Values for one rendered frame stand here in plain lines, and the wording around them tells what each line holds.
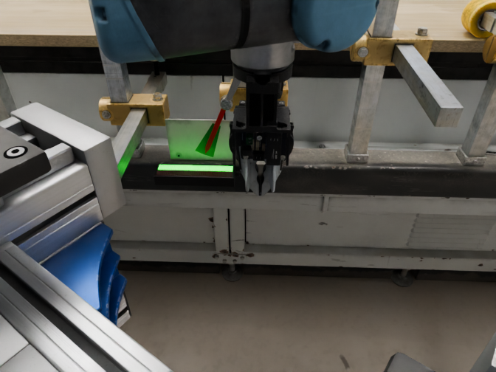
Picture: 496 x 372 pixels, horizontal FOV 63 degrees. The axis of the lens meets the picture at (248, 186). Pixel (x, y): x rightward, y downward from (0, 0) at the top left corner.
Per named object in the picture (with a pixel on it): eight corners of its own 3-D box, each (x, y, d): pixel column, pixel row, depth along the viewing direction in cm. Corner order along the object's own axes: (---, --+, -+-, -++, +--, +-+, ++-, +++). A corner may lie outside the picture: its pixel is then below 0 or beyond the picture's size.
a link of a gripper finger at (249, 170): (238, 214, 59) (237, 161, 53) (240, 189, 64) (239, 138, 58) (259, 215, 59) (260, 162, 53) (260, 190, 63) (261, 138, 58)
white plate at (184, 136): (288, 162, 89) (291, 122, 83) (170, 160, 90) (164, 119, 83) (288, 161, 89) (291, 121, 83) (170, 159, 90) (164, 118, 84)
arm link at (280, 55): (232, 15, 49) (300, 16, 49) (233, 53, 52) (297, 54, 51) (227, 35, 43) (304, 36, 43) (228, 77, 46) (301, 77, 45)
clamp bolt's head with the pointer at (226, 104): (209, 159, 87) (234, 102, 78) (198, 156, 86) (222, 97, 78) (210, 154, 89) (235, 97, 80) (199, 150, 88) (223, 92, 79)
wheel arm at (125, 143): (115, 200, 66) (110, 178, 63) (94, 199, 66) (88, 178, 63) (167, 86, 100) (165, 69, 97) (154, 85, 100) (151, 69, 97)
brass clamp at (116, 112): (164, 128, 84) (162, 105, 81) (100, 126, 85) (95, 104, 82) (170, 114, 89) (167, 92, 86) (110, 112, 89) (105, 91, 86)
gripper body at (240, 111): (230, 169, 52) (227, 79, 45) (235, 135, 59) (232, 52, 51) (290, 170, 52) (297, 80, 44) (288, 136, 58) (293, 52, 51)
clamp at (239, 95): (286, 113, 82) (288, 89, 78) (220, 111, 82) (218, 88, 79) (286, 100, 86) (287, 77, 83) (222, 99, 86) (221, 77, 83)
